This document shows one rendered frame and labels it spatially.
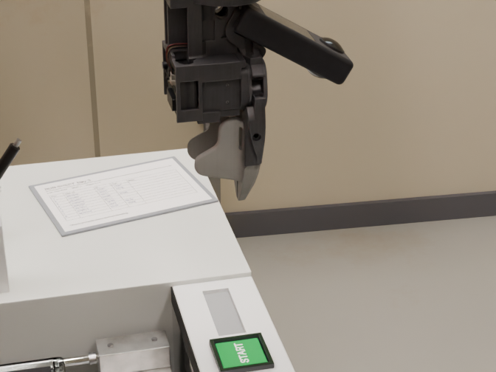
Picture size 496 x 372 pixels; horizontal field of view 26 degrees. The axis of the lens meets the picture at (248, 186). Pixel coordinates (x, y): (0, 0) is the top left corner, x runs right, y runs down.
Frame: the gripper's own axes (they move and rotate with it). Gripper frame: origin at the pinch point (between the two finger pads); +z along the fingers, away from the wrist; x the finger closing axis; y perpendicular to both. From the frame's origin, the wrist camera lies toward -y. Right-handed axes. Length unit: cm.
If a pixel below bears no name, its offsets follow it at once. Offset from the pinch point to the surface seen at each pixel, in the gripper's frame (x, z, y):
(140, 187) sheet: -38.5, 18.7, 5.5
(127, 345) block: -11.9, 24.8, 11.1
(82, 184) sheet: -41.1, 18.7, 12.9
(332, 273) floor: -162, 115, -63
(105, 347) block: -12.2, 24.8, 13.6
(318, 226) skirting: -186, 114, -66
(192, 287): -14.1, 19.6, 3.2
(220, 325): -6.6, 20.0, 1.5
